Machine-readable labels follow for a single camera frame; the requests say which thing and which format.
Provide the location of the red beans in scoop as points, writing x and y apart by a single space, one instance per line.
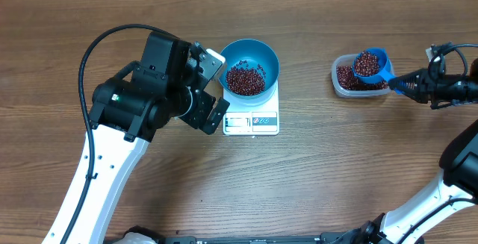
366 64

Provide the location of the white digital kitchen scale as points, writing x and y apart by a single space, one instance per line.
252 116

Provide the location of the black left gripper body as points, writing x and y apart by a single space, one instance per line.
199 110

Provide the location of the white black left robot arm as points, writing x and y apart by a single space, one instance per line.
167 83

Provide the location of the red adzuki beans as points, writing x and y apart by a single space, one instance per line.
348 81

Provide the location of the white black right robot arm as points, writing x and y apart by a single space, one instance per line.
454 188

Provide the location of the clear plastic bean container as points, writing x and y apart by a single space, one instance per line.
347 61

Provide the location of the red beans in bowl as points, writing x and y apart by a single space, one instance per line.
246 79

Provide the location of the teal plastic bowl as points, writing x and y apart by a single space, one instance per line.
255 51

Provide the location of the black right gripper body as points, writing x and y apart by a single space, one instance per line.
453 86

